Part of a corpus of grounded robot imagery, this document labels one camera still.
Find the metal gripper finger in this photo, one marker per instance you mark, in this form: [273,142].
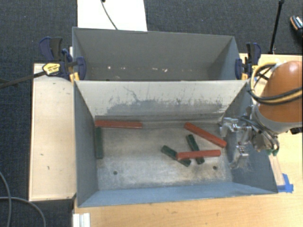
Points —
[240,156]
[228,126]

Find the red-brown flat block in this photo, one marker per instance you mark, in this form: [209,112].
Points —
[198,154]
[204,134]
[118,124]

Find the dark green flat block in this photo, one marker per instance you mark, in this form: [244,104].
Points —
[99,143]
[193,143]
[169,151]

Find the grey metal bin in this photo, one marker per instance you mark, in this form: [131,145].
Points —
[151,98]

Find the pale wood board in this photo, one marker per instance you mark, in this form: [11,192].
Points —
[52,131]

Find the black cylinder on white bracket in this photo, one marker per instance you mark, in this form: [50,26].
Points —
[297,130]

